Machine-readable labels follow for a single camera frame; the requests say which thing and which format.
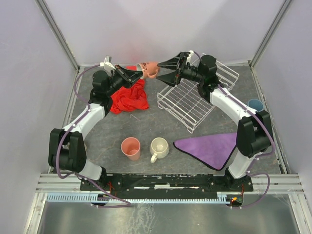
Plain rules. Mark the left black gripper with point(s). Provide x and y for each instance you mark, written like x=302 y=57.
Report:
x=121 y=74

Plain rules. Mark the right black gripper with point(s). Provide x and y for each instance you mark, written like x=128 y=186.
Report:
x=181 y=68

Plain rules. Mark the salmon pink ceramic mug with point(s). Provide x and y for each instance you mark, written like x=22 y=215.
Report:
x=149 y=69

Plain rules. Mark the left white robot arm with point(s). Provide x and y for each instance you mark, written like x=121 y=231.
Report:
x=66 y=145

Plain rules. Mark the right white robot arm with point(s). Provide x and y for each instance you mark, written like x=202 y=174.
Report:
x=254 y=128

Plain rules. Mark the red crumpled cloth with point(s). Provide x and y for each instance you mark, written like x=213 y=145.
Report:
x=130 y=99

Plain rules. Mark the pink plastic tumbler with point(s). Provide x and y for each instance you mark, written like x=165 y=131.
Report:
x=130 y=147

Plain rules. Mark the cream ceramic mug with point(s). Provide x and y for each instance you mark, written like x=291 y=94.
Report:
x=159 y=149

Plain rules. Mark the purple microfiber cloth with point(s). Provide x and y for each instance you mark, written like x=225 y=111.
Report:
x=214 y=151

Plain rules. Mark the blue plastic cup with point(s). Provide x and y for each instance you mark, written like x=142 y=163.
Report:
x=256 y=104

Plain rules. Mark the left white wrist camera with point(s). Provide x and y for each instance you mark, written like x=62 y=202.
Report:
x=108 y=62

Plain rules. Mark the white wire dish rack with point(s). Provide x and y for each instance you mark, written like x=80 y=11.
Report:
x=184 y=102

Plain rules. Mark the black mounting base plate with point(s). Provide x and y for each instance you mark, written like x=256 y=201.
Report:
x=173 y=186

